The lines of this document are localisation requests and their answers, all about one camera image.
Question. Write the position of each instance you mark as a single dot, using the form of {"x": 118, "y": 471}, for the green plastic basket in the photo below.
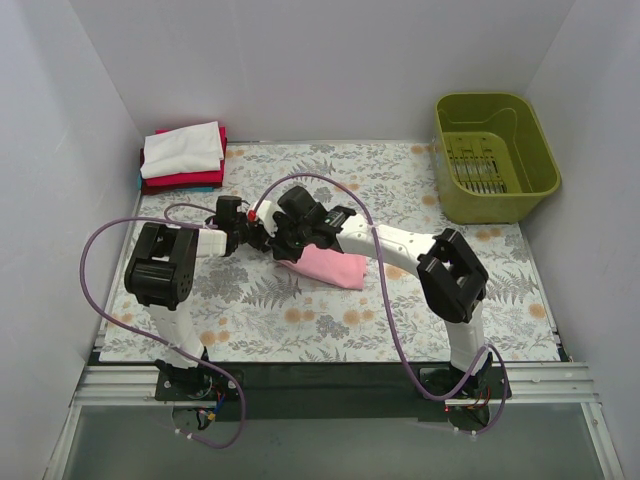
{"x": 491, "y": 159}

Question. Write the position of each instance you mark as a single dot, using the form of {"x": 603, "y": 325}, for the teal folded t shirt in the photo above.
{"x": 197, "y": 181}

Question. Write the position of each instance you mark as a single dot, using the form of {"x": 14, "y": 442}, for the white folded t shirt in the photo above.
{"x": 191, "y": 149}

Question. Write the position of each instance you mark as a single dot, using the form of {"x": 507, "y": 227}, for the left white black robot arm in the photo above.
{"x": 160, "y": 274}

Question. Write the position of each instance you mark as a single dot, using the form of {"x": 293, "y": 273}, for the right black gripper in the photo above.
{"x": 282, "y": 245}

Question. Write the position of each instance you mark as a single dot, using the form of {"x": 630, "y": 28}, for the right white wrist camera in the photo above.
{"x": 263, "y": 214}

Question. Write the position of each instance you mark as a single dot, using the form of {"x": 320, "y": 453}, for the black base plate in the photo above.
{"x": 443, "y": 378}
{"x": 192, "y": 384}

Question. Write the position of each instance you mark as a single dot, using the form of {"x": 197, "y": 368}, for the pink t shirt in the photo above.
{"x": 345, "y": 271}

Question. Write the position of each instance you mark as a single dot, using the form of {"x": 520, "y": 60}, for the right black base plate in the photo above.
{"x": 443, "y": 378}

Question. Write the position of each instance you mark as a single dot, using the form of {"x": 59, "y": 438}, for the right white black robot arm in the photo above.
{"x": 452, "y": 277}

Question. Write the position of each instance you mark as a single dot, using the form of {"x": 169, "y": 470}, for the floral table mat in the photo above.
{"x": 249, "y": 308}

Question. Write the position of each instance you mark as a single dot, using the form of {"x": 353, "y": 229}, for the dark red folded t shirt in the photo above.
{"x": 148, "y": 190}

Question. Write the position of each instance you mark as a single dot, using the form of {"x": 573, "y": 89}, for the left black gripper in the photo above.
{"x": 252, "y": 235}

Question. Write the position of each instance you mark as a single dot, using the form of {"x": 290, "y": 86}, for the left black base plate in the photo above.
{"x": 192, "y": 384}

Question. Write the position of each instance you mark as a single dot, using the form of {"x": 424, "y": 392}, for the aluminium frame rail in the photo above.
{"x": 531, "y": 383}

